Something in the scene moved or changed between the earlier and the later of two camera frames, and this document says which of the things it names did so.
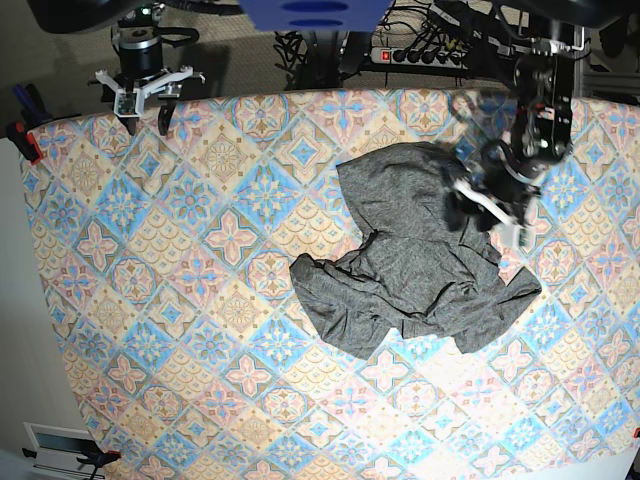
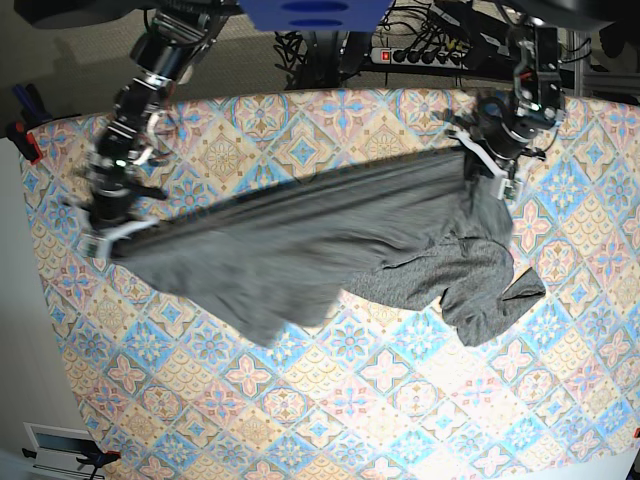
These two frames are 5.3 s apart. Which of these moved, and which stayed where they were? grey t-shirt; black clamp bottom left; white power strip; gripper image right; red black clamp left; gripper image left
Moved: grey t-shirt; gripper image right; gripper image left
Stayed: white power strip; red black clamp left; black clamp bottom left
